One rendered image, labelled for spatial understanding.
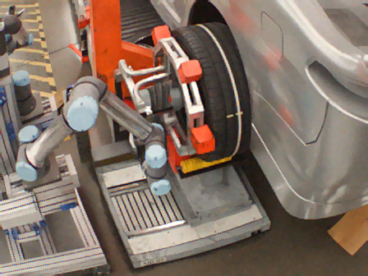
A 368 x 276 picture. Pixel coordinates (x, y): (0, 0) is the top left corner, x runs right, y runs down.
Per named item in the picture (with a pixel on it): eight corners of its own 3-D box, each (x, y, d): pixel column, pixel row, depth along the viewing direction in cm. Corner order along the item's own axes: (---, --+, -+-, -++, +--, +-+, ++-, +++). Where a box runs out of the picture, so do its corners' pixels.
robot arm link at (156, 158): (144, 138, 207) (145, 158, 214) (144, 159, 199) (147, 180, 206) (164, 136, 207) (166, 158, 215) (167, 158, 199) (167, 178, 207)
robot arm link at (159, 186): (172, 180, 206) (172, 194, 212) (162, 160, 214) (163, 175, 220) (151, 185, 204) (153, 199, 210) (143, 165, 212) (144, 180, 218)
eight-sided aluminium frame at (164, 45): (204, 176, 250) (204, 80, 214) (190, 180, 249) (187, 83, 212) (167, 104, 288) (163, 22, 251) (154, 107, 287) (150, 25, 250)
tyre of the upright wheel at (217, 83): (250, 176, 265) (271, 88, 212) (206, 190, 260) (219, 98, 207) (204, 79, 301) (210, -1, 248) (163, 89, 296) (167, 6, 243)
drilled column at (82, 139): (94, 158, 342) (85, 109, 314) (80, 162, 340) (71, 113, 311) (90, 149, 349) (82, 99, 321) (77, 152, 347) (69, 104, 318)
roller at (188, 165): (236, 160, 270) (236, 152, 266) (179, 177, 264) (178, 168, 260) (232, 153, 274) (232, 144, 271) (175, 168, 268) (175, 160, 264)
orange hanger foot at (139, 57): (212, 77, 315) (211, 31, 291) (125, 98, 303) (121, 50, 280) (202, 62, 327) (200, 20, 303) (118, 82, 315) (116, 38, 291)
